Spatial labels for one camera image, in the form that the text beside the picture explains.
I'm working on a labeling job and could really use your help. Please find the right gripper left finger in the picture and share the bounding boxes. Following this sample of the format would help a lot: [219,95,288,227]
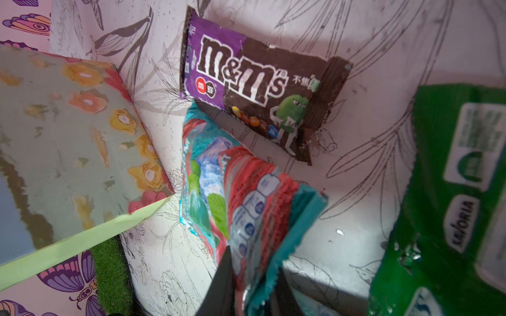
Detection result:
[196,246,235,316]

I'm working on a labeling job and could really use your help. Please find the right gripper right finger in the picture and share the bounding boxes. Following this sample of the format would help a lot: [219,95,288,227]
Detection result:
[272,268,304,316]

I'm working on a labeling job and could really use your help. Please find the teal Fox's candy bag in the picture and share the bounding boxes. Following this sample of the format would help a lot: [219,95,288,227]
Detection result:
[180,104,328,315]

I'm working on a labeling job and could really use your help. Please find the white paper gift bag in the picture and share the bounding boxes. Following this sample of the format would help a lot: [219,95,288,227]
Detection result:
[1,45,173,289]

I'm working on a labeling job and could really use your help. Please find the green artificial grass mat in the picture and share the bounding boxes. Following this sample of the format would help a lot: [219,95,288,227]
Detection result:
[91,236,134,315]

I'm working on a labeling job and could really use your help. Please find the green snack packet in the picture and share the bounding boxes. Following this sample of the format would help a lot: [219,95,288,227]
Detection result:
[368,84,505,315]

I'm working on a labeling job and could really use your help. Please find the brown M&M's candy packet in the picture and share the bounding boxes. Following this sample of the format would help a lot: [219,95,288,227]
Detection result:
[180,7,352,163]

